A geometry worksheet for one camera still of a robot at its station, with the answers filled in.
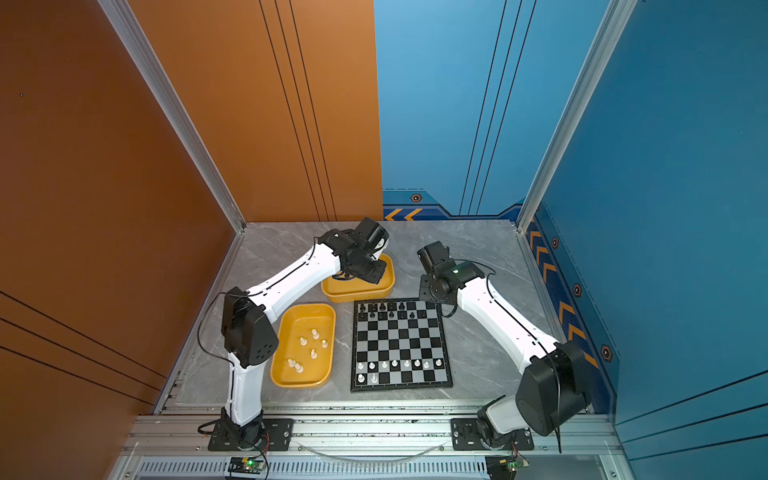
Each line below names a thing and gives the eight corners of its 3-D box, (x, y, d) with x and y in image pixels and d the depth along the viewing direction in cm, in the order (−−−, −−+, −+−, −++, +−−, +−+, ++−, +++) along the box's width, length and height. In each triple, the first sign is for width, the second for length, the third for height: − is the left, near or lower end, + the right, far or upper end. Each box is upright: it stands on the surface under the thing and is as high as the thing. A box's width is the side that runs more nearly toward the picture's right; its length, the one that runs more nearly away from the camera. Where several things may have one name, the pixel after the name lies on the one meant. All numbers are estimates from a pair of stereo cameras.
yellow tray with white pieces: (271, 391, 82) (261, 382, 76) (290, 315, 97) (282, 303, 91) (333, 390, 82) (328, 382, 76) (343, 315, 97) (339, 303, 91)
